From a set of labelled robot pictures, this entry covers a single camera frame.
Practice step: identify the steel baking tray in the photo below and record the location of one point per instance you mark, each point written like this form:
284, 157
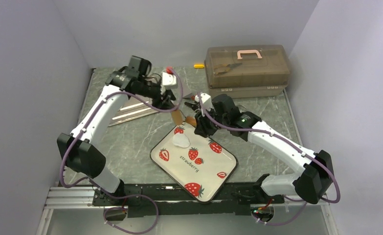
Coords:
132, 109

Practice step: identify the white dough ball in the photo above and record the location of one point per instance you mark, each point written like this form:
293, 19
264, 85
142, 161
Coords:
180, 140

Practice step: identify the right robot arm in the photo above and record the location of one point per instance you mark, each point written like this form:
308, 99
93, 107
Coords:
313, 174

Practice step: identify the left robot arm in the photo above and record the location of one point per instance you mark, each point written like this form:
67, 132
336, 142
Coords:
78, 148

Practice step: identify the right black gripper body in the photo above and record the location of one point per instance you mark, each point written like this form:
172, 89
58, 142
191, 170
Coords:
208, 126

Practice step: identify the wooden rolling pin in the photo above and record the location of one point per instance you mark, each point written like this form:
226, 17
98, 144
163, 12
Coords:
179, 118

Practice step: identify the brown translucent tool box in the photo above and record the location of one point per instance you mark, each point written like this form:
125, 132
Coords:
247, 71

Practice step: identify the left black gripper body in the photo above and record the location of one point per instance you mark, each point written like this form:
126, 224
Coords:
157, 101

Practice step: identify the spatula with wooden handle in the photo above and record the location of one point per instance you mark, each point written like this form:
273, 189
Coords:
188, 96

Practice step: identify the strawberry pattern white tray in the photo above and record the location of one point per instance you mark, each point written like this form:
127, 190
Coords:
201, 169

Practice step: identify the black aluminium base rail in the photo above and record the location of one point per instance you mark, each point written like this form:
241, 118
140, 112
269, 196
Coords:
167, 199

